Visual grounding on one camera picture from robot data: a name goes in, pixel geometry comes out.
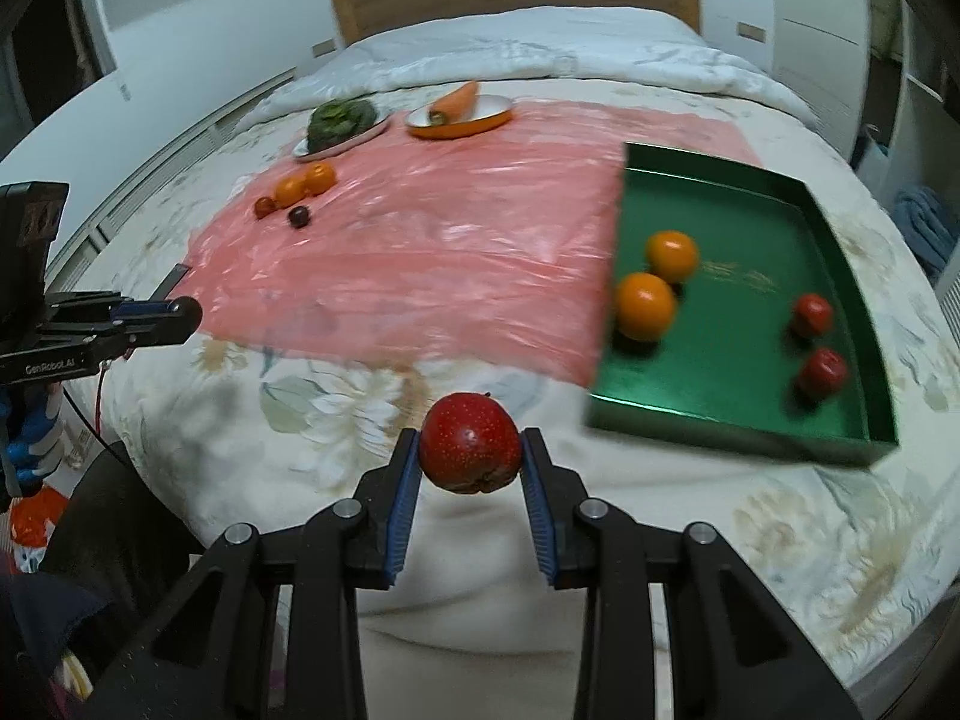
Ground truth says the person's dark clothing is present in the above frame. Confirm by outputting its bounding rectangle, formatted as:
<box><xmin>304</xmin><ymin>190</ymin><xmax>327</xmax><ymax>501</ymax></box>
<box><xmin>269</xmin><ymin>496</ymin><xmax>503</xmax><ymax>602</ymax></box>
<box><xmin>0</xmin><ymin>450</ymin><xmax>226</xmax><ymax>720</ymax></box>

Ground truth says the leafy green vegetable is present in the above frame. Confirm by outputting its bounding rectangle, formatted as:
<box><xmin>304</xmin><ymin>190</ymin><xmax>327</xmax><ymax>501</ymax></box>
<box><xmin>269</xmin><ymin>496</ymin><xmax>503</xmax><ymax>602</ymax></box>
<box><xmin>309</xmin><ymin>97</ymin><xmax>376</xmax><ymax>151</ymax></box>

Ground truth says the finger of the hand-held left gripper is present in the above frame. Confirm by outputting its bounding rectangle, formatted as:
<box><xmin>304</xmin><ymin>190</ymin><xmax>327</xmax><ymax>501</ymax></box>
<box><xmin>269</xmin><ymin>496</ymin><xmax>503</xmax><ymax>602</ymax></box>
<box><xmin>46</xmin><ymin>292</ymin><xmax>170</xmax><ymax>323</ymax></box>
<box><xmin>45</xmin><ymin>298</ymin><xmax>203</xmax><ymax>353</ymax></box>

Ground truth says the pink plastic sheet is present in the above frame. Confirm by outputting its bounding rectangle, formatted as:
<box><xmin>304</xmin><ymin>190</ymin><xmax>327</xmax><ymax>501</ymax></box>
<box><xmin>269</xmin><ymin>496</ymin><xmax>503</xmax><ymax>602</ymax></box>
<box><xmin>174</xmin><ymin>101</ymin><xmax>762</xmax><ymax>387</ymax></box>

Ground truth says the red cable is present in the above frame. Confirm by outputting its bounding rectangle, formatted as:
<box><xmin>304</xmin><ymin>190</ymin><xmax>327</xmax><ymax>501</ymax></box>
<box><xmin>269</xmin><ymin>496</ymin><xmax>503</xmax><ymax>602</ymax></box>
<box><xmin>94</xmin><ymin>360</ymin><xmax>115</xmax><ymax>442</ymax></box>

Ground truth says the white duvet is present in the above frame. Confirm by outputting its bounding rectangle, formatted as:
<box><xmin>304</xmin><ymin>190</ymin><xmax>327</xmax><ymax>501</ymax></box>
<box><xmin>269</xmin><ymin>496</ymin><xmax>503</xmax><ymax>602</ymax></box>
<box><xmin>247</xmin><ymin>6</ymin><xmax>818</xmax><ymax>128</ymax></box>

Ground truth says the floral bed sheet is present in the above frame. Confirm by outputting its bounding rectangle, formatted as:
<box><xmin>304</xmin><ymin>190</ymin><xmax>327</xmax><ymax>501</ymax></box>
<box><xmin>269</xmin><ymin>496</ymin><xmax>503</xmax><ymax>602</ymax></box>
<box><xmin>22</xmin><ymin>82</ymin><xmax>960</xmax><ymax>691</ymax></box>

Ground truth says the orange plate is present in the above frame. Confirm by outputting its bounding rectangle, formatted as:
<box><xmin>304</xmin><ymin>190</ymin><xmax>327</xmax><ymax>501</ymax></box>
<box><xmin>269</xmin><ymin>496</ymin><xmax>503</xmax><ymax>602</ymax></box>
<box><xmin>405</xmin><ymin>94</ymin><xmax>515</xmax><ymax>140</ymax></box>

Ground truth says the person's left hand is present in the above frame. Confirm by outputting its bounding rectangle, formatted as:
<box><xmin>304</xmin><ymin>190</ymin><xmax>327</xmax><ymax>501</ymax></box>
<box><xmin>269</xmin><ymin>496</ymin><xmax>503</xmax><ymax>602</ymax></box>
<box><xmin>0</xmin><ymin>382</ymin><xmax>68</xmax><ymax>497</ymax></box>

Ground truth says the white wardrobe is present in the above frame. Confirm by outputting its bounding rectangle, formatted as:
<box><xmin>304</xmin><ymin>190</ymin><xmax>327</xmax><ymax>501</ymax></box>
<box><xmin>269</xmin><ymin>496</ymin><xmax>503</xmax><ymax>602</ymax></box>
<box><xmin>769</xmin><ymin>0</ymin><xmax>960</xmax><ymax>286</ymax></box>

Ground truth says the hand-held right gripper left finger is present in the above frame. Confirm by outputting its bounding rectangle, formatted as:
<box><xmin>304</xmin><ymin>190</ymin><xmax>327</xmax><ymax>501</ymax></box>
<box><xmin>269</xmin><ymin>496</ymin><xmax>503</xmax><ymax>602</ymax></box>
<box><xmin>75</xmin><ymin>427</ymin><xmax>421</xmax><ymax>720</ymax></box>

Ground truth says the carrot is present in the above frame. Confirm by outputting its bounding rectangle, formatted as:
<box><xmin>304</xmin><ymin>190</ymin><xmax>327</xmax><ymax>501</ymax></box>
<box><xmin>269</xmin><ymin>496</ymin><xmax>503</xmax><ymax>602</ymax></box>
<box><xmin>427</xmin><ymin>81</ymin><xmax>479</xmax><ymax>126</ymax></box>

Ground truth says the green tray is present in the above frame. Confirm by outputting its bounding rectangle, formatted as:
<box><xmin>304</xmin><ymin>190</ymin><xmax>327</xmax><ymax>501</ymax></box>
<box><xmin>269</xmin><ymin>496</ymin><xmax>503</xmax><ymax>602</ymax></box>
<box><xmin>585</xmin><ymin>141</ymin><xmax>899</xmax><ymax>470</ymax></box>

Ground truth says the white plate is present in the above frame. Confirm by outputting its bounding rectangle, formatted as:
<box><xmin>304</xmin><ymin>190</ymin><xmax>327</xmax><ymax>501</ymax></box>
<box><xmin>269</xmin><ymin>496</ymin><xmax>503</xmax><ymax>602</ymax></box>
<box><xmin>292</xmin><ymin>109</ymin><xmax>391</xmax><ymax>162</ymax></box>

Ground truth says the blue blanket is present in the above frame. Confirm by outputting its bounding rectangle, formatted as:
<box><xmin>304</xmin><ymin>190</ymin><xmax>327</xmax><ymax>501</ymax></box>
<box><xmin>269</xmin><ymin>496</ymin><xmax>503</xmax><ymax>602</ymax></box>
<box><xmin>892</xmin><ymin>187</ymin><xmax>953</xmax><ymax>278</ymax></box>

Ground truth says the red printed cloth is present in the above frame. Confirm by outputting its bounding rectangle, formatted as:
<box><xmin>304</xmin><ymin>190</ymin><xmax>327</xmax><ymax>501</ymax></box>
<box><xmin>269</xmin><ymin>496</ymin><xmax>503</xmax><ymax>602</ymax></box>
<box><xmin>7</xmin><ymin>487</ymin><xmax>65</xmax><ymax>550</ymax></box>

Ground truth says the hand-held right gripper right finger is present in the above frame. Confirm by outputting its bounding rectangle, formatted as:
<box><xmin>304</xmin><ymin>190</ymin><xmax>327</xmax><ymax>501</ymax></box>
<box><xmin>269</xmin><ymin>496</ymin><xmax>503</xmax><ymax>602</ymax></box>
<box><xmin>520</xmin><ymin>427</ymin><xmax>863</xmax><ymax>720</ymax></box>

